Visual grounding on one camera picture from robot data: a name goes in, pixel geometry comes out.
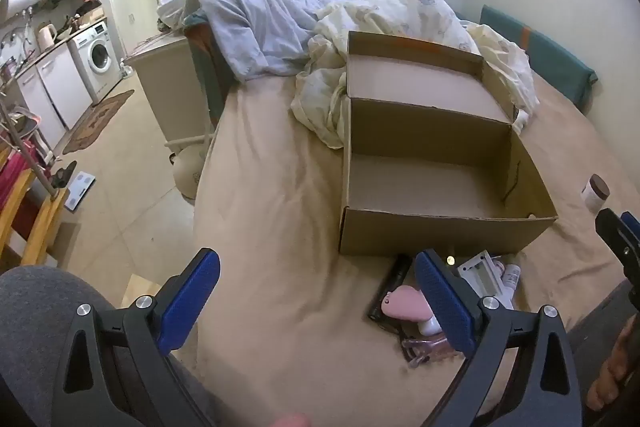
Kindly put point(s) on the white washing machine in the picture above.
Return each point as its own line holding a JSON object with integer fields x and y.
{"x": 97, "y": 57}

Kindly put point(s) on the beige bedside cabinet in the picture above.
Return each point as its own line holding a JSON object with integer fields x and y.
{"x": 170, "y": 82}

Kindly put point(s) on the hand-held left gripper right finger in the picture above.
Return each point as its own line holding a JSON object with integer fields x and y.
{"x": 442, "y": 302}

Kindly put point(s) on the person's grey trouser leg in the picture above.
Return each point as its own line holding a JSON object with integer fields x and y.
{"x": 595, "y": 322}
{"x": 35, "y": 332}

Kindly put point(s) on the cream electric kettle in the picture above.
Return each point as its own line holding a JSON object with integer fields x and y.
{"x": 46, "y": 37}

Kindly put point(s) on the white kitchen cabinets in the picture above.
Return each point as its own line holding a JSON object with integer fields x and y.
{"x": 55, "y": 92}

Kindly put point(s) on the white packaged item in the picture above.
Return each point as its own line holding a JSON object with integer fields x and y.
{"x": 480, "y": 277}

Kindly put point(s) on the pink heart-shaped case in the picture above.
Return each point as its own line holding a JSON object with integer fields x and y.
{"x": 402, "y": 304}

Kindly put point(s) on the yellow wooden chair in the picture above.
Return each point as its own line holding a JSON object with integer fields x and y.
{"x": 42, "y": 227}

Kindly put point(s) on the brown floor rug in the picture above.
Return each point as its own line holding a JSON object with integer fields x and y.
{"x": 97, "y": 122}

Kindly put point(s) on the green pillow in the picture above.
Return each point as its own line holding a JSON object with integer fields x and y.
{"x": 540, "y": 52}

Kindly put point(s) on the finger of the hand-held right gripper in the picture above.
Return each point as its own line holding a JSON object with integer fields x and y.
{"x": 617, "y": 237}

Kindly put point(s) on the white bottle red label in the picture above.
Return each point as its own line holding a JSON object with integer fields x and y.
{"x": 429, "y": 326}

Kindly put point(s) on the white bathroom scale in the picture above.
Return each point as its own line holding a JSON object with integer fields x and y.
{"x": 80, "y": 192}

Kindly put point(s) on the person's right hand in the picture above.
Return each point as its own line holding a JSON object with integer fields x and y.
{"x": 612, "y": 377}

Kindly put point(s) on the white bottle grey label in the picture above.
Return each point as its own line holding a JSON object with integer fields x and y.
{"x": 510, "y": 279}

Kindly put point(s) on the cream round container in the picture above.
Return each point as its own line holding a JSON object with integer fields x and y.
{"x": 187, "y": 174}

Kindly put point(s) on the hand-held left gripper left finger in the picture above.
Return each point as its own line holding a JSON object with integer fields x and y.
{"x": 192, "y": 292}

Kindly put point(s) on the red cloth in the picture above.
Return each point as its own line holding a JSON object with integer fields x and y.
{"x": 12, "y": 179}

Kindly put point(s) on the black rectangular device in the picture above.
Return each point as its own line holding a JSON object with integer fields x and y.
{"x": 397, "y": 274}

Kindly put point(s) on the brown-lidded jar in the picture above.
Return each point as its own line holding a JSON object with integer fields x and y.
{"x": 596, "y": 193}

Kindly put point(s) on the person's left hand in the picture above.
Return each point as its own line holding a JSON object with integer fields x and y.
{"x": 291, "y": 421}

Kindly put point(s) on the cardboard box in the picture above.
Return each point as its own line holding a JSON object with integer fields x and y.
{"x": 425, "y": 127}

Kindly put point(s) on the cream printed blanket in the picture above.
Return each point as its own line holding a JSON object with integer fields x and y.
{"x": 325, "y": 97}

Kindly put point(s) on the flat cardboard piece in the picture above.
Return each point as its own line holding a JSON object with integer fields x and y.
{"x": 140, "y": 289}

